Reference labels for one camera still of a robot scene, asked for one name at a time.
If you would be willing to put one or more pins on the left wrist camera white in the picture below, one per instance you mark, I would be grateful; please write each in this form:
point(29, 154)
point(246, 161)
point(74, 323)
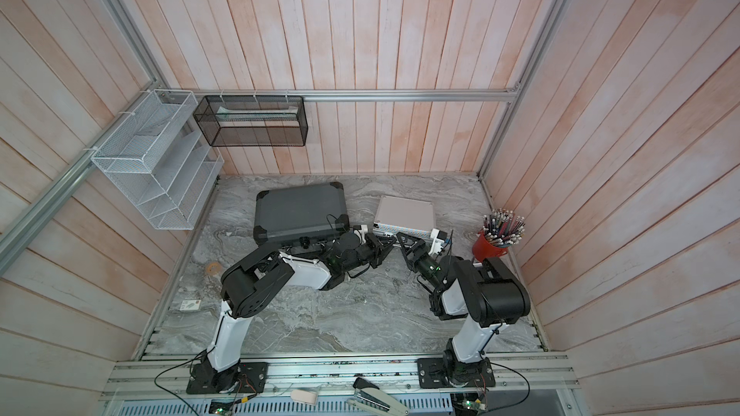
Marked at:
point(361, 231)

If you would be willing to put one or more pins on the red pencil bucket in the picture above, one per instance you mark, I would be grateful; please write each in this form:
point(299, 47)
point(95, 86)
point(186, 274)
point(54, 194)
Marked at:
point(482, 249)

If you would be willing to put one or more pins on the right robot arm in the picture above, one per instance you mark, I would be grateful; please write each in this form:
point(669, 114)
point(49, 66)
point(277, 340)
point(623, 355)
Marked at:
point(485, 295)

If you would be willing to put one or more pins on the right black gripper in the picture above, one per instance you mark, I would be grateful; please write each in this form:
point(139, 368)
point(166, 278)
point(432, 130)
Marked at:
point(419, 252)

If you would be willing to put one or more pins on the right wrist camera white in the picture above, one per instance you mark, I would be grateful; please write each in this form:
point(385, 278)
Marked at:
point(439, 241)

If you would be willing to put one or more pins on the silver aluminium poker case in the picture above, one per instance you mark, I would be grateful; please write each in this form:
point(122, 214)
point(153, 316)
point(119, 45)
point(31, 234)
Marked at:
point(412, 217)

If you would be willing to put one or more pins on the black grey stapler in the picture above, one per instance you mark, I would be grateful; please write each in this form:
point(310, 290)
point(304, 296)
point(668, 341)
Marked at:
point(369, 398)

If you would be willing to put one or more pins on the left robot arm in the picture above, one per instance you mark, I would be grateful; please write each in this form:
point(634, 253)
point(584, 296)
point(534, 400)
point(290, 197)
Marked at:
point(252, 283)

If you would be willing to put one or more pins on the pink eraser block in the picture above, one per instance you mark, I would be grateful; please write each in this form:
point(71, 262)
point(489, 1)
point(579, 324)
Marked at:
point(302, 396)

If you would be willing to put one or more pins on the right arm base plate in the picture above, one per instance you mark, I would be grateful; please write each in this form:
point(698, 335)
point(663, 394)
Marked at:
point(440, 372)

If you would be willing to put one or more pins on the dark grey poker case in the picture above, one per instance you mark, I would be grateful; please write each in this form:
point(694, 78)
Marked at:
point(287, 216)

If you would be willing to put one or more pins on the aluminium front rail frame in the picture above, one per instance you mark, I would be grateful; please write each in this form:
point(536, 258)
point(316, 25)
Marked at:
point(161, 377)

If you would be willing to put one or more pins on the black mesh wall basket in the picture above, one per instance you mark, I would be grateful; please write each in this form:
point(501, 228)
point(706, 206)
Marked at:
point(227, 121)

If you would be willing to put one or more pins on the horizontal aluminium wall rail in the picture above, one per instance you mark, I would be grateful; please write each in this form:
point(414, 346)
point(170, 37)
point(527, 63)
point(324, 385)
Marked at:
point(354, 95)

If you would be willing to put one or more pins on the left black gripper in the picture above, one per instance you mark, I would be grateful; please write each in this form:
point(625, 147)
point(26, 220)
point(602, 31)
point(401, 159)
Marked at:
point(381, 248)

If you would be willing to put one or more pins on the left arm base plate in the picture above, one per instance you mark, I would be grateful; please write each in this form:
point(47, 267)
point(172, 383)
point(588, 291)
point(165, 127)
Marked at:
point(242, 377)

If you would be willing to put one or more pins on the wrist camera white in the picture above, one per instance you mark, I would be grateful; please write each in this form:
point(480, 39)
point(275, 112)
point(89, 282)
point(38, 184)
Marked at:
point(361, 231)
point(439, 241)

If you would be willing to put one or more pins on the white mesh wall shelf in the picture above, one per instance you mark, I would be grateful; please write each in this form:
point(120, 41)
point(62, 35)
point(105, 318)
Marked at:
point(163, 167)

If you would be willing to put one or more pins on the bundle of pencils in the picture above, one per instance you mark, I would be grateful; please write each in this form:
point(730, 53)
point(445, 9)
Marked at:
point(503, 228)

